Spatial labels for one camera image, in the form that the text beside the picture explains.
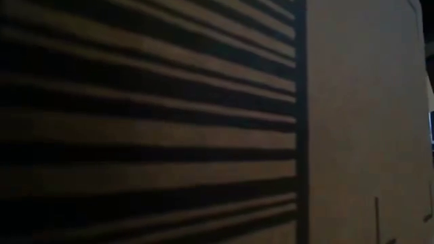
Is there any taped brown cardboard box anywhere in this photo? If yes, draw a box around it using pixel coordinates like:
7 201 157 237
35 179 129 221
0 0 430 244

